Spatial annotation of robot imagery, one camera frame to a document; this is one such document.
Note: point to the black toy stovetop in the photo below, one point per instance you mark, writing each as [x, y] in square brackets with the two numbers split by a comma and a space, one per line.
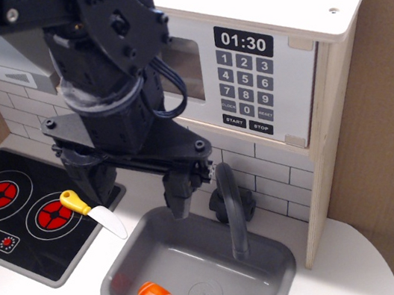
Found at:
[39, 237]

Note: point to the yellow handled toy knife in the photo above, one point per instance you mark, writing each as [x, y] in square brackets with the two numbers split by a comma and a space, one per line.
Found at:
[71, 200]

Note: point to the white toy microwave door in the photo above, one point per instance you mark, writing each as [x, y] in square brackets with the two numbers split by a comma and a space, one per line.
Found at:
[242, 77]

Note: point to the wooden toy microwave cabinet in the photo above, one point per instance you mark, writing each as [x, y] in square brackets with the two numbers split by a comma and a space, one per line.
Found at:
[292, 180]

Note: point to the grey toy sink basin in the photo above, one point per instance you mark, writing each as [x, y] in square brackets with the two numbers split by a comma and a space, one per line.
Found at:
[194, 257]

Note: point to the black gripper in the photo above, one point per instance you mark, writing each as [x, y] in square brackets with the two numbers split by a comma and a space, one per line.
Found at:
[129, 127]

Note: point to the grey toy range hood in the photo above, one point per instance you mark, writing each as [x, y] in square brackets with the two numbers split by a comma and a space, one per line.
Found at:
[25, 61]

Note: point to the dark grey toy faucet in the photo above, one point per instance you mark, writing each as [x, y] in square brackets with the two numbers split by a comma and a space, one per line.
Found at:
[233, 207]

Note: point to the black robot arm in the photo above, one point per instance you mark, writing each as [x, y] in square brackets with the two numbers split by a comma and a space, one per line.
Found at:
[107, 54]

